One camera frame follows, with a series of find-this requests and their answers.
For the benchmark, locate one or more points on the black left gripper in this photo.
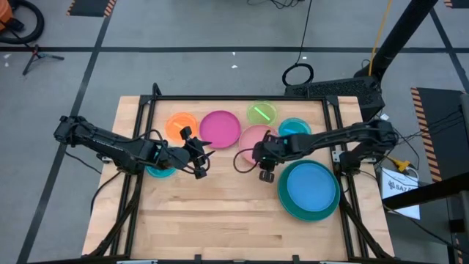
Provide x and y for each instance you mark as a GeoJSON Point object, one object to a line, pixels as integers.
{"type": "Point", "coordinates": [196, 150]}

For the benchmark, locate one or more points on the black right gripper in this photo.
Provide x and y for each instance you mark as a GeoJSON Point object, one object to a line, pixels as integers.
{"type": "Point", "coordinates": [267, 152]}

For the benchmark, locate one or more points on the magenta plastic plate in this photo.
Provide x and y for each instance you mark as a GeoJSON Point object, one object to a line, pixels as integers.
{"type": "Point", "coordinates": [220, 129]}

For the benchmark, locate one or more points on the pink plastic plate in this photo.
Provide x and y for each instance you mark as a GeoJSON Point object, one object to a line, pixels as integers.
{"type": "Point", "coordinates": [251, 137]}

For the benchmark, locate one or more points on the large teal plastic plate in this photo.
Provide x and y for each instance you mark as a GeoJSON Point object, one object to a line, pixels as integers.
{"type": "Point", "coordinates": [293, 212]}

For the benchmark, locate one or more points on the blue plastic plate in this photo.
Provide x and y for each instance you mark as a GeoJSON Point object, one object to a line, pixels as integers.
{"type": "Point", "coordinates": [311, 187]}

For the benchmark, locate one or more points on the small green translucent plate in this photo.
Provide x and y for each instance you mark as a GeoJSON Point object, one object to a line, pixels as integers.
{"type": "Point", "coordinates": [262, 113]}

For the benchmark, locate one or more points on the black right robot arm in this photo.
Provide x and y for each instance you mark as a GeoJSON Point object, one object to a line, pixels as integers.
{"type": "Point", "coordinates": [329, 137]}

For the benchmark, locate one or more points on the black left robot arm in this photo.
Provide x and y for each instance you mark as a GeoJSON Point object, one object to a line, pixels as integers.
{"type": "Point", "coordinates": [110, 143]}

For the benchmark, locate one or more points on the small orange translucent plate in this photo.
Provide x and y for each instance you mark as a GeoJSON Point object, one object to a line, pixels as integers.
{"type": "Point", "coordinates": [176, 126]}

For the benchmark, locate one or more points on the small teal translucent plate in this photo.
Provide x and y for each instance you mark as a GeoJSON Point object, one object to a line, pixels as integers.
{"type": "Point", "coordinates": [159, 172]}

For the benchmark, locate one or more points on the small blue translucent plate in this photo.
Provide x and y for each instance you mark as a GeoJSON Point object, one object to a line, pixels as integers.
{"type": "Point", "coordinates": [293, 126]}

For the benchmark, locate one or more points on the yellow plug connector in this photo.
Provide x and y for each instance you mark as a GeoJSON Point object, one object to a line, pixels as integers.
{"type": "Point", "coordinates": [401, 164]}

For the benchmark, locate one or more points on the white printed paper sign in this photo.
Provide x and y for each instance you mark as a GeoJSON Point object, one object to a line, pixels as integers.
{"type": "Point", "coordinates": [401, 198]}

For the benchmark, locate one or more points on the black metal beam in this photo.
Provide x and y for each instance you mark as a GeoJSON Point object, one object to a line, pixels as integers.
{"type": "Point", "coordinates": [425, 191]}

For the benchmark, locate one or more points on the hazard striped black mat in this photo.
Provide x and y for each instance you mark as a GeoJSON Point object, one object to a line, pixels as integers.
{"type": "Point", "coordinates": [458, 3]}
{"type": "Point", "coordinates": [439, 124]}
{"type": "Point", "coordinates": [89, 7]}

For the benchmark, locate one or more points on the black tripod stand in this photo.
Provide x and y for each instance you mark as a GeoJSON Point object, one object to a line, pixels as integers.
{"type": "Point", "coordinates": [36, 56]}

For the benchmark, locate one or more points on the black metal pole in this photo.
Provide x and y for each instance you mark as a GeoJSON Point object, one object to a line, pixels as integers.
{"type": "Point", "coordinates": [399, 33]}

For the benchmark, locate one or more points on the orange vacuum body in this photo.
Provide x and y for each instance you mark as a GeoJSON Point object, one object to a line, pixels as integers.
{"type": "Point", "coordinates": [4, 12]}

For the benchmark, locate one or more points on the black metal table frame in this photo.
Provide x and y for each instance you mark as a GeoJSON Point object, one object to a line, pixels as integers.
{"type": "Point", "coordinates": [238, 98]}

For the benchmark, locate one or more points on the silver metal mounting bracket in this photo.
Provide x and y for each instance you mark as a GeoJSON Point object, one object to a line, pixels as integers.
{"type": "Point", "coordinates": [335, 155]}
{"type": "Point", "coordinates": [106, 159]}

